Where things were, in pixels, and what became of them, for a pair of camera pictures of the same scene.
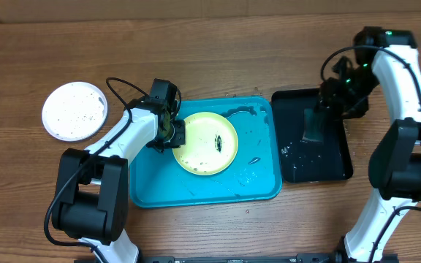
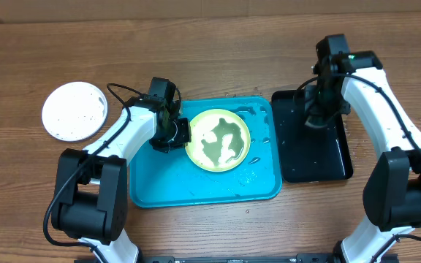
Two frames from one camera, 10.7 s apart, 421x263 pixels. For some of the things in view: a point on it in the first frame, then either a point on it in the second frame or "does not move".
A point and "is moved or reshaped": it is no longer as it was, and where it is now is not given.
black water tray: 303,161 does not move
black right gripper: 328,93 to 317,112
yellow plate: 210,146 is moved or reshaped
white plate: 74,111 does not move
